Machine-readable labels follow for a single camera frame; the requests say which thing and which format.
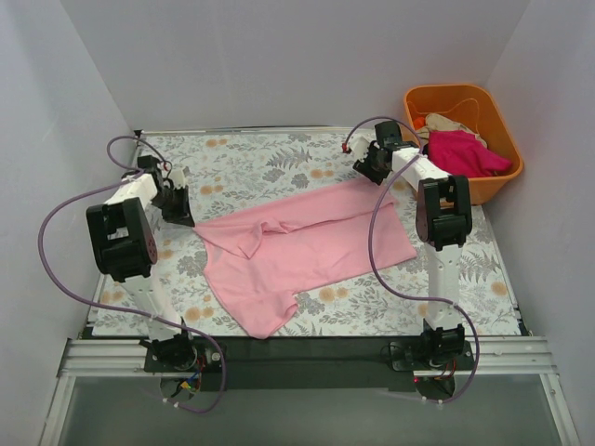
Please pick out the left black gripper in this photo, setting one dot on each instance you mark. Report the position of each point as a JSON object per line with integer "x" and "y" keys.
{"x": 174, "y": 200}

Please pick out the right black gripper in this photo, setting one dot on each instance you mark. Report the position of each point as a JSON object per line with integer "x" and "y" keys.
{"x": 372, "y": 163}

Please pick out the light pink t shirt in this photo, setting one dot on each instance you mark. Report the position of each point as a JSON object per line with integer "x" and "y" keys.
{"x": 259, "y": 259}

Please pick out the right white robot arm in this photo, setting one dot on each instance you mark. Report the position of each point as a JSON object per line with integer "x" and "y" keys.
{"x": 443, "y": 224}

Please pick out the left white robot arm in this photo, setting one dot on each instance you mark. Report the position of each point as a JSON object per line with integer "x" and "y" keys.
{"x": 125, "y": 250}

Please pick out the floral patterned table mat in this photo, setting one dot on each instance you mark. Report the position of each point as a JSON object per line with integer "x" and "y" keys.
{"x": 238, "y": 171}

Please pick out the beige garment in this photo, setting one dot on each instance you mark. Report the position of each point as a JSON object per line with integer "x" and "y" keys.
{"x": 425, "y": 125}

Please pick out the magenta t shirt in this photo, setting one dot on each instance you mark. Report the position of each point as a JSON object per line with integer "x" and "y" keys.
{"x": 459, "y": 153}

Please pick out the orange plastic bin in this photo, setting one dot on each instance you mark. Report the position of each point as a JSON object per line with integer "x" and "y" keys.
{"x": 475, "y": 108}

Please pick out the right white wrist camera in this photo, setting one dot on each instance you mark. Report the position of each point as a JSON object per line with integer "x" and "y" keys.
{"x": 358, "y": 147}

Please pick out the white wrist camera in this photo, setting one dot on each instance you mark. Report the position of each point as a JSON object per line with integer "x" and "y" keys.
{"x": 173, "y": 178}
{"x": 358, "y": 147}

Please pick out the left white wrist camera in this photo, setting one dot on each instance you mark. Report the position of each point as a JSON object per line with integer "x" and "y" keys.
{"x": 173, "y": 178}

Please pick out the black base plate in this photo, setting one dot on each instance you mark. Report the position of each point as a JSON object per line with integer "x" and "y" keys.
{"x": 319, "y": 362}

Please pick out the aluminium frame rail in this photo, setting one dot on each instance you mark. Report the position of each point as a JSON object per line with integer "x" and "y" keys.
{"x": 311, "y": 391}

